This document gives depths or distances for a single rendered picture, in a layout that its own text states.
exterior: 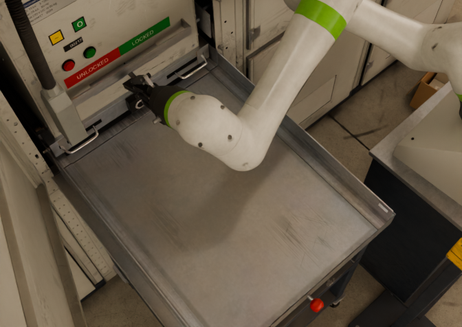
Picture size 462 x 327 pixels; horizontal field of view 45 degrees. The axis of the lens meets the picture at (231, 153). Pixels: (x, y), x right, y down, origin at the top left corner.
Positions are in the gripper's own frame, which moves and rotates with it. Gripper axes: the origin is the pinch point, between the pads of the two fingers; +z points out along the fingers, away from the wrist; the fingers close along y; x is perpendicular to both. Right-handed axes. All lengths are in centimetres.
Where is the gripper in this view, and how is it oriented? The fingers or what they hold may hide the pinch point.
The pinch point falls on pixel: (133, 86)
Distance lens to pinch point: 146.1
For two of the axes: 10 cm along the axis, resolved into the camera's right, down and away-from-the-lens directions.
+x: 7.6, -5.7, 3.1
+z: -5.5, -3.1, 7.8
